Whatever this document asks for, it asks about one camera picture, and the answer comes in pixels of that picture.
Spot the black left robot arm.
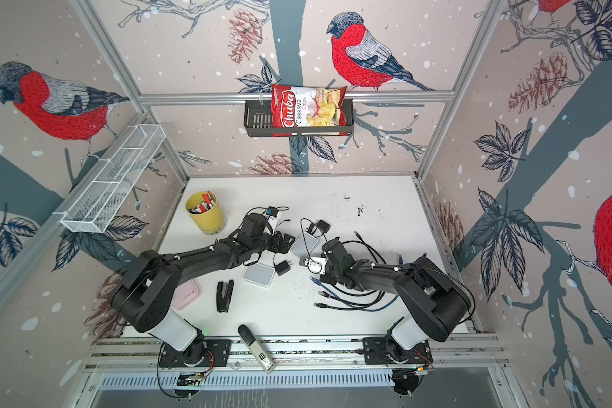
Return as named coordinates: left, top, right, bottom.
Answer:
left=109, top=207, right=288, bottom=366

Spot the yellow cup with pens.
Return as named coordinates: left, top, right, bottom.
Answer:
left=185, top=191, right=225, bottom=235

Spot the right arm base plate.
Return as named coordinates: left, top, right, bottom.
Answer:
left=360, top=337, right=434, bottom=367

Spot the white wire mesh shelf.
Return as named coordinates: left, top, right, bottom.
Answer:
left=61, top=124, right=166, bottom=233

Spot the white network switch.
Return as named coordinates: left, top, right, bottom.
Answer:
left=242, top=263, right=276, bottom=287
left=289, top=232, right=318, bottom=258

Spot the black grey remote device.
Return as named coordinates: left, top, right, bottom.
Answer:
left=237, top=324, right=276, bottom=374

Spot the black wall basket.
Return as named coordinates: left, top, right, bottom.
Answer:
left=243, top=99, right=355, bottom=137

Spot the black ethernet cable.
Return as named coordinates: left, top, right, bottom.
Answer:
left=313, top=231, right=404, bottom=311

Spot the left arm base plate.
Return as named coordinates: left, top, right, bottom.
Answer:
left=158, top=338, right=232, bottom=369

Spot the blue ethernet cable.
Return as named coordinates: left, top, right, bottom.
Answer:
left=309, top=276, right=400, bottom=313

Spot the black stapler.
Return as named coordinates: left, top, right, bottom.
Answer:
left=216, top=280, right=235, bottom=313

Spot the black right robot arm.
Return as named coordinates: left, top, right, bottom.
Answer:
left=317, top=239, right=475, bottom=365

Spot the red cassava chips bag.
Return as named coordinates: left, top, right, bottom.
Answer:
left=271, top=84, right=347, bottom=127

